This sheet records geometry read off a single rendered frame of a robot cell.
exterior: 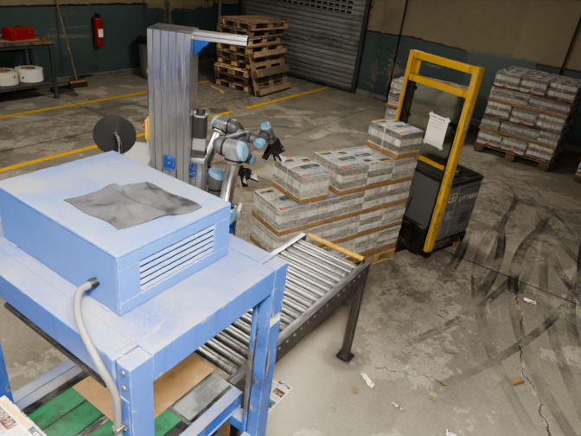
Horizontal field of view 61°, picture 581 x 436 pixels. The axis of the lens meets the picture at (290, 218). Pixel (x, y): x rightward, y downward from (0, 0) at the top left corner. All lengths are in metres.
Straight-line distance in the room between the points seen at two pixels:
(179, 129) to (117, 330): 1.94
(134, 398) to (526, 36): 9.26
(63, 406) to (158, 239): 1.06
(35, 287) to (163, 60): 1.81
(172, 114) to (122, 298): 1.88
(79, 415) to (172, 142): 1.70
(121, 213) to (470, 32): 9.11
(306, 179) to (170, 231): 2.29
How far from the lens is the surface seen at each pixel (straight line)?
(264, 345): 1.87
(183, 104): 3.13
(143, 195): 1.59
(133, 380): 1.34
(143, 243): 1.39
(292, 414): 3.25
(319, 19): 11.41
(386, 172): 4.23
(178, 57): 3.05
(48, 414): 2.27
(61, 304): 1.53
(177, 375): 2.32
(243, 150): 3.02
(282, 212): 3.61
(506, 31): 10.01
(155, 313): 1.47
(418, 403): 3.53
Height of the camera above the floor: 2.48
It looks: 28 degrees down
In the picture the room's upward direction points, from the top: 7 degrees clockwise
